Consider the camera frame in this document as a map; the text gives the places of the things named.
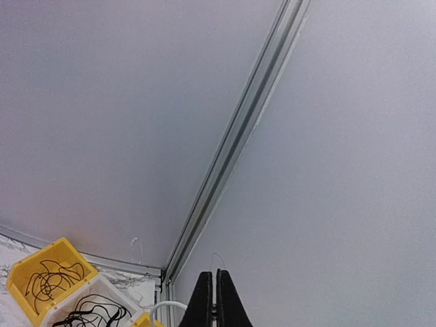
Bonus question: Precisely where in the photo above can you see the yellow bin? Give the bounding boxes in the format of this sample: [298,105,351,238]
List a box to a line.
[131,312,164,327]
[6,237,98,326]

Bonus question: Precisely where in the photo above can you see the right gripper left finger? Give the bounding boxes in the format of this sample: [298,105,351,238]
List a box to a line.
[179,271,213,327]

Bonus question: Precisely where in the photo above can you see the yellow bin left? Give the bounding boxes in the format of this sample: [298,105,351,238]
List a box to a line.
[6,237,98,326]

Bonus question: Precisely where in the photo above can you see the right frame post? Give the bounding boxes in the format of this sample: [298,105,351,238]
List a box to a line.
[156,0,310,326]

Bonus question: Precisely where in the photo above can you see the white cable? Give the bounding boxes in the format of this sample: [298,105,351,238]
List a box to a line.
[149,300,188,327]

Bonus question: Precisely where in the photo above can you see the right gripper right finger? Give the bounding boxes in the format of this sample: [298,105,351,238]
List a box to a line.
[216,269,253,327]

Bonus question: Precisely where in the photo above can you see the black earphone cable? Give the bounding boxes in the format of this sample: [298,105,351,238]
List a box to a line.
[50,295,132,327]

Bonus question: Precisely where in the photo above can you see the white bin middle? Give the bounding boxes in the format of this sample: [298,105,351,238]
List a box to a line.
[40,274,142,327]

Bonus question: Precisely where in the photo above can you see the yellow bin right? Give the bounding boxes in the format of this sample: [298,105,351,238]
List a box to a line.
[131,312,164,327]

